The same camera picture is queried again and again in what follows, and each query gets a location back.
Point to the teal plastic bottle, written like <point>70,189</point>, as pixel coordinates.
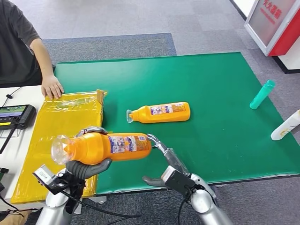
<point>261,95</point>

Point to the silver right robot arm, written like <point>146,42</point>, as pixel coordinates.
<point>206,208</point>

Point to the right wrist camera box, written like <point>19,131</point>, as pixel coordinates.
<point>180,183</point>

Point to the black handheld screen device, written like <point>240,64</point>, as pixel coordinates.
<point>23,116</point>

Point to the person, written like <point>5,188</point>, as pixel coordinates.
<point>13,46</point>

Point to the white plastic bottle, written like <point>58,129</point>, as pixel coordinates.
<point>284,127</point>

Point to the red and white sign stand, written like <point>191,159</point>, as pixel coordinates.
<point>288,37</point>

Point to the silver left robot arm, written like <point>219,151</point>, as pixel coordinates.
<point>53,211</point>

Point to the grey metal table bracket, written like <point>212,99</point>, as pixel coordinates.
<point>98,199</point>

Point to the person's hand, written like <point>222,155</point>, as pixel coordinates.
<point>53,88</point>

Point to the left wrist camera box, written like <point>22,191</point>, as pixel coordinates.
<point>44,175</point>

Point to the green table mat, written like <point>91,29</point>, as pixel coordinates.
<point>222,93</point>

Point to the orange bottle with clear cap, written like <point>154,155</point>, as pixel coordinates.
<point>163,115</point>
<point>98,149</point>

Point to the yellow taped cardboard box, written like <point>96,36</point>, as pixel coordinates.
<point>58,118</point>

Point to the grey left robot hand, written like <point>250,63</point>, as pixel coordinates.
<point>89,170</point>

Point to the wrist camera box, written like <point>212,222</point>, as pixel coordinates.
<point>180,183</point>
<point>44,175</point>

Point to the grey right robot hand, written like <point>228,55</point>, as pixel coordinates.
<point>174,160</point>

